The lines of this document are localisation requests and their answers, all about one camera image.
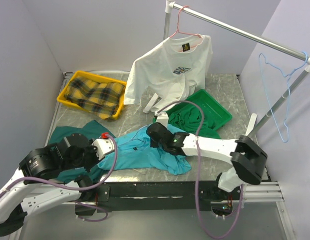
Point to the white rack foot left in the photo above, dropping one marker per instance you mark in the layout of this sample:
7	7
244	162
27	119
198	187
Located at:
151	103

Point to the white t shirt on hanger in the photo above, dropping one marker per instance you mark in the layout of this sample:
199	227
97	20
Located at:
174	70

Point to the pink wire hanger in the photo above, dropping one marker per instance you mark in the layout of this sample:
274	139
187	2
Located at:
184	27

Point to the light blue t shirt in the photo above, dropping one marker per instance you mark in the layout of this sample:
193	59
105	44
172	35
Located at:
140	157

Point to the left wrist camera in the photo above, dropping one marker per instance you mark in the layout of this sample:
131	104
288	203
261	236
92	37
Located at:
104	145

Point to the dark teal garment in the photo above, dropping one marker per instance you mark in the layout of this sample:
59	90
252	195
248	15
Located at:
92	130

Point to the blue wire hanger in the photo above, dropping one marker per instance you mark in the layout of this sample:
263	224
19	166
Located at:
276	81
135	138

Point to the yellow plaid cloth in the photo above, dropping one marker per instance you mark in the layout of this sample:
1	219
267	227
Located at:
99	98

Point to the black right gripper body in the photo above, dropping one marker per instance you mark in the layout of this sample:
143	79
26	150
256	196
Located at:
153	144

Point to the metal clothes rack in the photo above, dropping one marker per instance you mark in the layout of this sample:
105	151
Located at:
244	32

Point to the green plastic bin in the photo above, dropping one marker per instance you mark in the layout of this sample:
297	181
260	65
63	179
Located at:
202	97

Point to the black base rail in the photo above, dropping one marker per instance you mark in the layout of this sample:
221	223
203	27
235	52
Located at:
161	195

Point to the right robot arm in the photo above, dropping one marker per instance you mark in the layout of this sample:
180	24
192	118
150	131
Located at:
248	160

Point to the white rack base foot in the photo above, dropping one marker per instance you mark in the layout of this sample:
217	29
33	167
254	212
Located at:
251	123

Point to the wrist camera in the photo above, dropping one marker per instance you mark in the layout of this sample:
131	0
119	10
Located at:
162	118
104	145

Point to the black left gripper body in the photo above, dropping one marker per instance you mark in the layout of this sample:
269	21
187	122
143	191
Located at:
88	159

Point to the yellow plastic bin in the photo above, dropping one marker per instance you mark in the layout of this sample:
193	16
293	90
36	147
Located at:
97	78

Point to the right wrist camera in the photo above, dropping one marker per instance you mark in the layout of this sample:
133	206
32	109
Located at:
162	118

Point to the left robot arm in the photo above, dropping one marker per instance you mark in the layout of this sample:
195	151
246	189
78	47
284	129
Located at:
31	189

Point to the green cloth in bin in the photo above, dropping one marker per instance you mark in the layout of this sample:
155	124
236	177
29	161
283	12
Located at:
188	119

